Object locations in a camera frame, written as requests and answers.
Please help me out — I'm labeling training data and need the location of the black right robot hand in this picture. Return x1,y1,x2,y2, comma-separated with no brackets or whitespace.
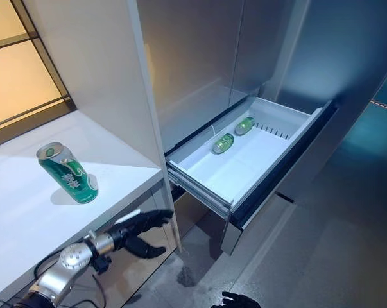
211,291,261,308

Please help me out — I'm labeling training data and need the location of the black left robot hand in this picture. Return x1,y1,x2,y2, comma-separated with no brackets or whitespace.
109,209,175,259

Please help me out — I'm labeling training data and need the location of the white fridge drawer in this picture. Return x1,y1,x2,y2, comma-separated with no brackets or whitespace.
166,96,339,256

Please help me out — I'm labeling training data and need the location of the stainless steel fridge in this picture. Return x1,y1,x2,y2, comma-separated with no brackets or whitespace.
137,0,387,257

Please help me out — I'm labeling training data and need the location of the green beer can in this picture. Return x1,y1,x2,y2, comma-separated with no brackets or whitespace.
36,142,99,204
234,116,255,136
212,133,236,155

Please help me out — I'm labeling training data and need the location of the white counter cabinet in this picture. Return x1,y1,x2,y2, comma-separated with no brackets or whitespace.
0,0,183,302

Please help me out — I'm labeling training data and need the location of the black framed window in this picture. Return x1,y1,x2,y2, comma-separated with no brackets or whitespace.
0,0,77,151

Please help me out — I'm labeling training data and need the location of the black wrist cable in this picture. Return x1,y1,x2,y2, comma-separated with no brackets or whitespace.
33,250,117,308

